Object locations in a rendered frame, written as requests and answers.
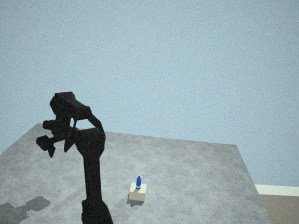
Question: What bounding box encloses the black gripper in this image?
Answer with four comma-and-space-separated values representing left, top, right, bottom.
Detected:
36, 122, 75, 158

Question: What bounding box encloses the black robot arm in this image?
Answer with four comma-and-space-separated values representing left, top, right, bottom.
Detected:
43, 91, 113, 224

